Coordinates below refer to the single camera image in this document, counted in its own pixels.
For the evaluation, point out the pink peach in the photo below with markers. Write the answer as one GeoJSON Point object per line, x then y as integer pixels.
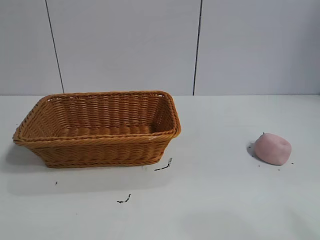
{"type": "Point", "coordinates": [272, 150]}

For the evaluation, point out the brown woven wicker basket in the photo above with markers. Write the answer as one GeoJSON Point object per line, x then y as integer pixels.
{"type": "Point", "coordinates": [100, 150]}

